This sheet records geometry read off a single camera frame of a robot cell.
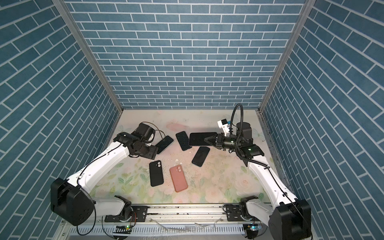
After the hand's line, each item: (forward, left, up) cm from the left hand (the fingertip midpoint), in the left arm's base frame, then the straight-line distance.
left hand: (151, 152), depth 81 cm
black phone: (0, -26, +13) cm, 29 cm away
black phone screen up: (+13, -3, -13) cm, 18 cm away
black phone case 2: (-6, -1, -13) cm, 14 cm away
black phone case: (+16, -16, -13) cm, 26 cm away
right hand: (-1, -28, +14) cm, 32 cm away
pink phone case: (-9, -14, -15) cm, 23 cm away
